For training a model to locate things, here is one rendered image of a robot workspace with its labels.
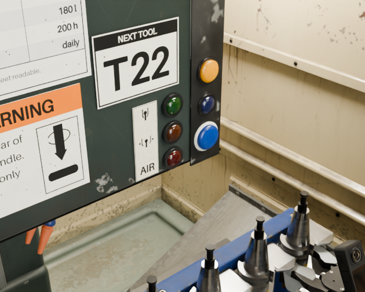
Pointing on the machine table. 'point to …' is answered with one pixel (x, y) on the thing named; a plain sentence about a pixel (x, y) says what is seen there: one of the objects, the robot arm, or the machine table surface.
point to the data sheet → (35, 45)
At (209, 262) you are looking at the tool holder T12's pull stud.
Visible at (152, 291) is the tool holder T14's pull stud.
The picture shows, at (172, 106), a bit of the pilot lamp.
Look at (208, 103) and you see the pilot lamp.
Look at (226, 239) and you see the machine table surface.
